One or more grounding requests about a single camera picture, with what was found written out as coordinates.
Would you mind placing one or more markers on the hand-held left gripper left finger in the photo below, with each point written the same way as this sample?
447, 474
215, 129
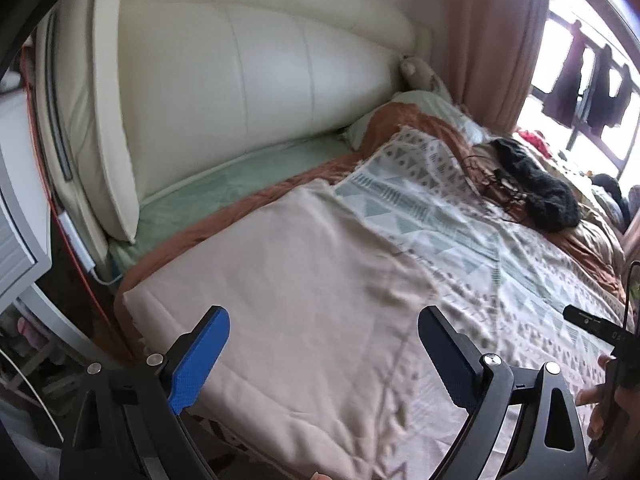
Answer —
197, 360

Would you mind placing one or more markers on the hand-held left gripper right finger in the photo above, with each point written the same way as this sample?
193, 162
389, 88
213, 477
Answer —
450, 355

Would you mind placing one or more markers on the beige jacket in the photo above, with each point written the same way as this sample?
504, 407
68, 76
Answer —
280, 300

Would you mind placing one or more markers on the dark clothes heap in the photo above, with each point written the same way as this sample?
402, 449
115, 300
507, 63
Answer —
607, 182

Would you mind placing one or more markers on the pink clothes heap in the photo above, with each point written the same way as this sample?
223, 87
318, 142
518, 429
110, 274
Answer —
535, 140

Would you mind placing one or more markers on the person's right hand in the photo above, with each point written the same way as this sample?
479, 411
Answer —
596, 422

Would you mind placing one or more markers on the white patterned blanket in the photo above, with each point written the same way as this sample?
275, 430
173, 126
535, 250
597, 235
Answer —
475, 270

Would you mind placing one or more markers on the black knitted sweater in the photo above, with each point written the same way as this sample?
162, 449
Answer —
545, 195

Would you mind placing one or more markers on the green bed sheet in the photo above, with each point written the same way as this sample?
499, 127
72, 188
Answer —
225, 175

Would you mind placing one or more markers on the white side furniture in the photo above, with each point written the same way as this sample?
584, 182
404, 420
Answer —
20, 230

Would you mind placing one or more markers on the orange-brown duvet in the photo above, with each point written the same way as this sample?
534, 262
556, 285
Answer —
400, 115

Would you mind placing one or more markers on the small dark hanging garment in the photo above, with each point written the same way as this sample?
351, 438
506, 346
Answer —
622, 95

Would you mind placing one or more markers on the light green pillow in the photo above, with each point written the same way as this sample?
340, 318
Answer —
435, 105

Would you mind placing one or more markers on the large dark hanging garment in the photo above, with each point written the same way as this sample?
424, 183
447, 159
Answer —
565, 85

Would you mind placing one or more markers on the beige plush toy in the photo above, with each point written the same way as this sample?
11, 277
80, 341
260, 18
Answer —
420, 72

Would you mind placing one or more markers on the cream padded headboard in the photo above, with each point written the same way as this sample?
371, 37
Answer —
225, 60

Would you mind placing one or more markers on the pink curtain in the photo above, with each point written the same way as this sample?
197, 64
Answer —
490, 35

